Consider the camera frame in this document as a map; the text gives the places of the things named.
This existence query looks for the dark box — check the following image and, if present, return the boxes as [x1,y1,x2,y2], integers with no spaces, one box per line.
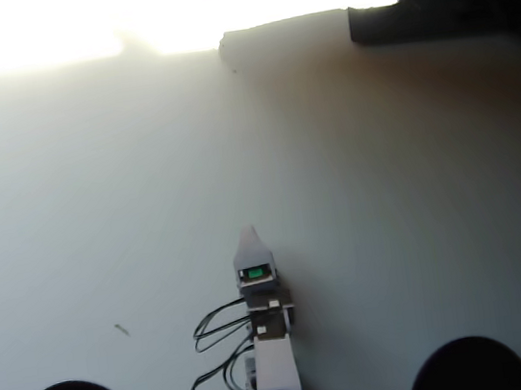
[345,0,521,81]

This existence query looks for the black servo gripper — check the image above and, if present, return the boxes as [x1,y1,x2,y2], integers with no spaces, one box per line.
[228,220,301,344]

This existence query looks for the black robot arm cables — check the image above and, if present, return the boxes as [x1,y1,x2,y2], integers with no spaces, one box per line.
[176,298,262,390]

